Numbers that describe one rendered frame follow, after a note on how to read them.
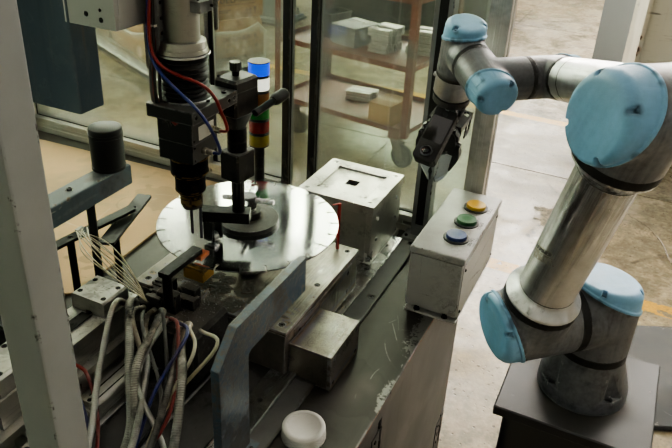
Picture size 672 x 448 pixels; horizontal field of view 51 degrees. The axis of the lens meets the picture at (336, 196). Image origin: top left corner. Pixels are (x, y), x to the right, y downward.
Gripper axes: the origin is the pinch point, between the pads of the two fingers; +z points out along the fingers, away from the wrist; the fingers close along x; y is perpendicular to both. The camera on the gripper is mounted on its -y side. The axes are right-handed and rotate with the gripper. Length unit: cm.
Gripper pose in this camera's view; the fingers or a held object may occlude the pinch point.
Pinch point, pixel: (431, 177)
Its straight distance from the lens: 147.4
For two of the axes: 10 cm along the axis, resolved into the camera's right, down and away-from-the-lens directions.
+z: -0.6, 7.2, 6.9
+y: 5.0, -5.8, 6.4
